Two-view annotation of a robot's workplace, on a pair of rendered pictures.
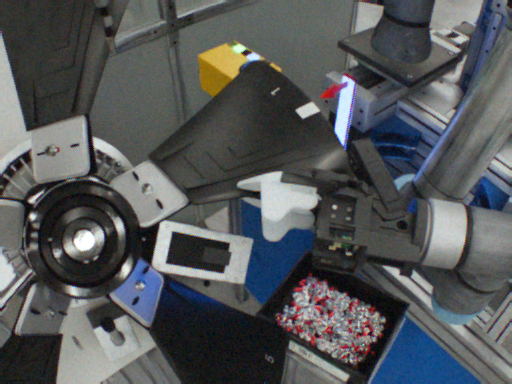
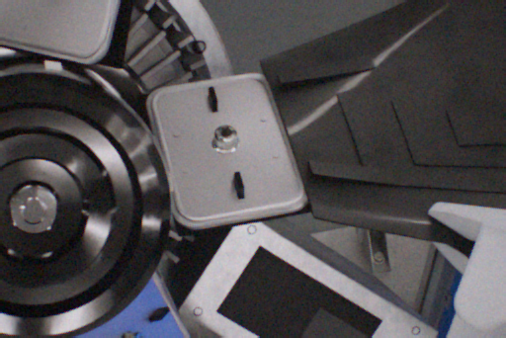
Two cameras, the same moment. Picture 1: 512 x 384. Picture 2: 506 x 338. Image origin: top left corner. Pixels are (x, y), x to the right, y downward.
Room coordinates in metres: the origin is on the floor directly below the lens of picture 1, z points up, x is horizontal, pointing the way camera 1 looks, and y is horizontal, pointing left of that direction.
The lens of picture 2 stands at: (0.02, -0.03, 1.59)
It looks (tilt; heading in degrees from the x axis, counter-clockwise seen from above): 51 degrees down; 24
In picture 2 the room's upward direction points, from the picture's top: 2 degrees clockwise
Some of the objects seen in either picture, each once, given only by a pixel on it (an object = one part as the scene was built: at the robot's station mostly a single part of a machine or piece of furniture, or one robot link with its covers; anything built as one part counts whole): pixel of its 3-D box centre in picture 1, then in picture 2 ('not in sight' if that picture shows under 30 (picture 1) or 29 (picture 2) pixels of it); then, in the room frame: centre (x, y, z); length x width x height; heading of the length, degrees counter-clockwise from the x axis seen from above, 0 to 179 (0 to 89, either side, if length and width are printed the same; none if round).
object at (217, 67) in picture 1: (239, 81); not in sight; (0.79, 0.04, 1.02); 0.16 x 0.10 x 0.11; 40
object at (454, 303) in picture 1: (459, 276); not in sight; (0.27, -0.27, 1.07); 0.11 x 0.08 x 0.11; 21
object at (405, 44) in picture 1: (404, 29); not in sight; (0.93, -0.35, 1.09); 0.15 x 0.15 x 0.10
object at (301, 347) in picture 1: (332, 318); not in sight; (0.33, -0.13, 0.85); 0.22 x 0.17 x 0.07; 55
